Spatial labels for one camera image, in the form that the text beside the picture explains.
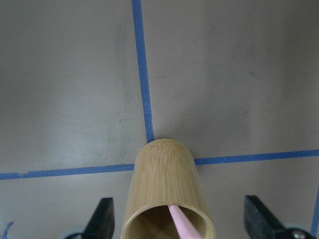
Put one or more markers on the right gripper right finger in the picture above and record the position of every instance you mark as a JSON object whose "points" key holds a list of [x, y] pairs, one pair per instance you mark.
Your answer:
{"points": [[259, 222]]}

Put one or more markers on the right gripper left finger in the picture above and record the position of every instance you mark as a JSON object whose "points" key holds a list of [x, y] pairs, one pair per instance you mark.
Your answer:
{"points": [[102, 222]]}

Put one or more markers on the bamboo chopstick holder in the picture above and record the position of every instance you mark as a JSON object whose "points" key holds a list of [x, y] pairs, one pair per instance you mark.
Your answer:
{"points": [[165, 174]]}

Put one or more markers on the pink chopstick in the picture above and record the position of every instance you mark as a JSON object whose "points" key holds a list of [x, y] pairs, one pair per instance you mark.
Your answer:
{"points": [[184, 227]]}

